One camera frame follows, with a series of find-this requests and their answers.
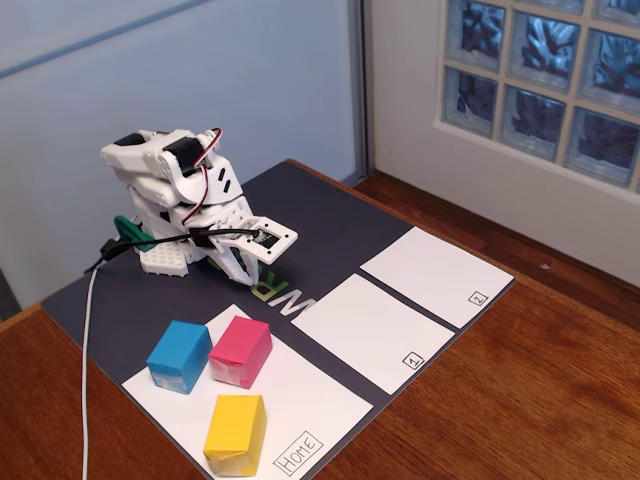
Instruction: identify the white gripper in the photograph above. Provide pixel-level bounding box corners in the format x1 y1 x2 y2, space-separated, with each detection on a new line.
169 194 261 288

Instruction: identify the yellow paper box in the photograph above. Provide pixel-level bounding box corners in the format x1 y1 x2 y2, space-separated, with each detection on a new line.
203 393 268 476

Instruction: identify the pink paper box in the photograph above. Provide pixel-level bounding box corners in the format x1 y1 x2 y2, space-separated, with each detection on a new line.
208 314 274 390

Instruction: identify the blue paper box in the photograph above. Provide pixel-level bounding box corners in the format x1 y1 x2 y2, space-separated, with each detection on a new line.
145 319 212 396

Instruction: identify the white sheet labelled Home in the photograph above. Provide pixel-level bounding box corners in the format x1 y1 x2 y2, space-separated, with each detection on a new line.
121 303 375 477

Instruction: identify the dark mat with WROB print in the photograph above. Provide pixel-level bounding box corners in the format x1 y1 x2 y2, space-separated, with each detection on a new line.
40 158 517 480

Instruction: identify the green clamp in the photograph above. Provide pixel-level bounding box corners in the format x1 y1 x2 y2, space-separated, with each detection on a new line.
113 214 159 254

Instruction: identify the white sheet labelled 1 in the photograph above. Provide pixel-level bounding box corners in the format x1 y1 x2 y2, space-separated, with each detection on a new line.
290 273 457 396

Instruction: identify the white sheet labelled 2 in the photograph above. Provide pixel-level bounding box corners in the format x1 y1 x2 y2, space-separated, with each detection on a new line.
359 225 516 330

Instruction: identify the glass block window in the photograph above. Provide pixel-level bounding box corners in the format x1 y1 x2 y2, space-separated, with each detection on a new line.
439 0 640 194

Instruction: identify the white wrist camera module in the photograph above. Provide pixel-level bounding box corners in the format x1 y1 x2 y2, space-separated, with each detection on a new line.
207 215 300 266

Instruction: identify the black camera cable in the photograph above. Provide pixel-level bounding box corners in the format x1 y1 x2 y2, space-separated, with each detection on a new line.
84 227 261 274

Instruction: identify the red black white servo wire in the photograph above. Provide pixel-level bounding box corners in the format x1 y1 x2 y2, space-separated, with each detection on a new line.
180 127 224 226

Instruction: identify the white cable with black plug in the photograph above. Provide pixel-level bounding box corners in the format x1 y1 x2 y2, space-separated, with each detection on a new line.
79 238 126 480

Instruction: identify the grey metal partition post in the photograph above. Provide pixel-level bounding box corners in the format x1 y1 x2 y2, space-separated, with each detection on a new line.
347 0 375 186

